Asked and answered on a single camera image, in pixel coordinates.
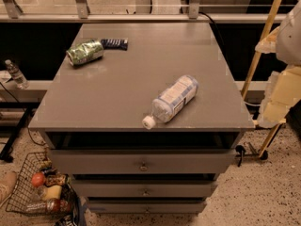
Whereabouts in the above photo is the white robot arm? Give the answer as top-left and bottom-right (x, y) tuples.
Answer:
(255, 1), (301, 128)

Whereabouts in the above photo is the clear blue-label plastic bottle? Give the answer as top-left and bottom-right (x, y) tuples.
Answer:
(142, 75), (198, 129)

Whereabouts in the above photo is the yellow white bottle in basket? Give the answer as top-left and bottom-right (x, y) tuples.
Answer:
(38, 186), (62, 201)

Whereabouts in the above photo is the small clear water bottle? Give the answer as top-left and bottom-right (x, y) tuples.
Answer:
(5, 59), (29, 89)

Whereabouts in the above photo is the red-capped bottle in basket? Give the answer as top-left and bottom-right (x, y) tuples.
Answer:
(24, 198), (72, 214)

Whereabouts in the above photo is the grey drawer cabinet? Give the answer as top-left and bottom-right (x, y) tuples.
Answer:
(30, 23), (253, 202)

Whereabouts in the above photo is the dark blue snack wrapper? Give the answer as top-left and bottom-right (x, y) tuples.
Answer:
(101, 39), (128, 51)

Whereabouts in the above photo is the crushed green can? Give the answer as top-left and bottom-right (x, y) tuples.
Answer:
(66, 40), (103, 66)

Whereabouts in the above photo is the top grey drawer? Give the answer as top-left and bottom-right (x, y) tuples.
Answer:
(48, 150), (235, 175)

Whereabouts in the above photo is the grey drawer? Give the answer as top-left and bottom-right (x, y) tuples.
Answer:
(87, 201), (206, 214)
(48, 150), (235, 175)
(71, 180), (217, 198)

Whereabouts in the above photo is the middle grey drawer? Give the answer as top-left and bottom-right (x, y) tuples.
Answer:
(71, 180), (217, 198)

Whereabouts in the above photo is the bottom grey drawer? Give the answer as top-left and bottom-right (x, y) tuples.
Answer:
(87, 201), (206, 214)

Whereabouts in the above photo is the brown jar in basket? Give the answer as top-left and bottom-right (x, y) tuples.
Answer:
(45, 174), (69, 186)

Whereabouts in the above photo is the yellow wooden stand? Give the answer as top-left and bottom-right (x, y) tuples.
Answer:
(241, 0), (282, 158)

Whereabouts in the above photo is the red round fruit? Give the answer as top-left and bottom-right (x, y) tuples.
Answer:
(31, 172), (46, 187)

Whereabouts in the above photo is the black wire basket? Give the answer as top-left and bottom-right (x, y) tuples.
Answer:
(6, 153), (76, 216)

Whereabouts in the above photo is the metal railing frame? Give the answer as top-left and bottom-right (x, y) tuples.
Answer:
(0, 0), (301, 24)

